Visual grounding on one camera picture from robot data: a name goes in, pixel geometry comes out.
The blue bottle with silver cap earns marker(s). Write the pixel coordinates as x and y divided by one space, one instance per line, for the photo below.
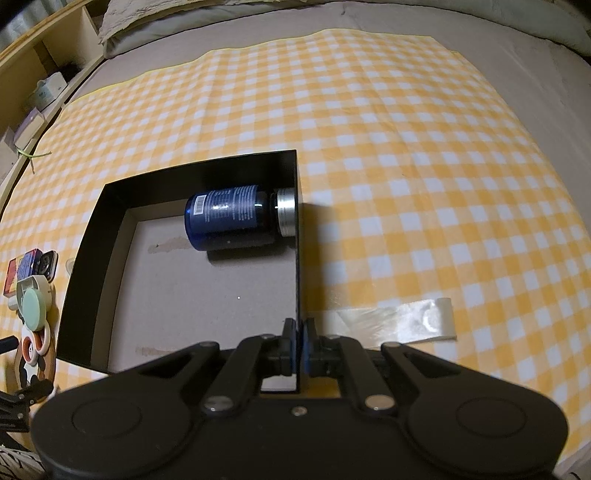
226 217

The pale purple box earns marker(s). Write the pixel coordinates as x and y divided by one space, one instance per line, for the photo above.
31 123

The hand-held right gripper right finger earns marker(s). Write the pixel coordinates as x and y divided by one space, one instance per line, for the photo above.
305 346

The black white patterned rug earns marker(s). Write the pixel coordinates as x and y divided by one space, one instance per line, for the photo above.
18 464

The colourful card box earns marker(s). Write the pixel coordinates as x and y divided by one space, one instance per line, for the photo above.
18 272

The grey pillow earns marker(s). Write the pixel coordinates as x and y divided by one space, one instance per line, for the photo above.
184 23

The white tissue box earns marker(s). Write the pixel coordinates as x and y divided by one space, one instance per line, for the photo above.
46 90

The black smartwatch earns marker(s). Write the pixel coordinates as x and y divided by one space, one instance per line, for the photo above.
45 265

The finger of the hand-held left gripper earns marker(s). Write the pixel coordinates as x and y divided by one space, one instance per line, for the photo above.
27 394

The grey duvet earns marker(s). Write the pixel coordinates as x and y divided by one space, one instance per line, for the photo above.
531 23

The orange and white scissors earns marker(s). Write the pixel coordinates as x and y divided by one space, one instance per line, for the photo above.
36 341

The black cardboard box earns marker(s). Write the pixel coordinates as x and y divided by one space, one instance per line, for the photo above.
83 277

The green plant stem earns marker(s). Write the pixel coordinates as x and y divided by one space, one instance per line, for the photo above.
32 156

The yellow checkered cloth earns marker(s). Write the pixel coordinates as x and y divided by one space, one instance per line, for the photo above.
392 184

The wooden shelf unit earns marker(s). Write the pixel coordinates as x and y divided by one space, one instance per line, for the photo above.
23 62

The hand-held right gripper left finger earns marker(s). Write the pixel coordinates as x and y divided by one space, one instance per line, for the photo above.
290 344

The clear tape strip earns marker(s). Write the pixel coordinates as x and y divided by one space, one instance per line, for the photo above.
415 323

